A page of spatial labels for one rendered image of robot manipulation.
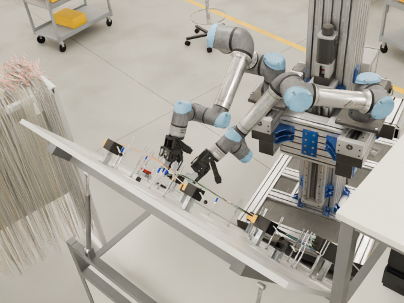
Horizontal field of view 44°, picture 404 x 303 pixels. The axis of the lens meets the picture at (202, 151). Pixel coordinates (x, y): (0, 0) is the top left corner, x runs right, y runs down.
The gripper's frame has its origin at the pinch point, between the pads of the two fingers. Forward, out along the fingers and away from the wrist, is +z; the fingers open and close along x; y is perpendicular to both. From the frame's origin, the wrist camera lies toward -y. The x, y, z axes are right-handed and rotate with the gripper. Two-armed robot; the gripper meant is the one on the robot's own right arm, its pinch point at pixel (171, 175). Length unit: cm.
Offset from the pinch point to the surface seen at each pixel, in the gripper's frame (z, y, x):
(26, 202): 44, 25, -75
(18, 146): 10, 35, -72
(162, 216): -11, 52, 45
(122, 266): 50, 11, -8
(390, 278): -18, 26, 110
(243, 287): 39, -14, 44
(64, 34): -3, -183, -369
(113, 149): -22, 48, 13
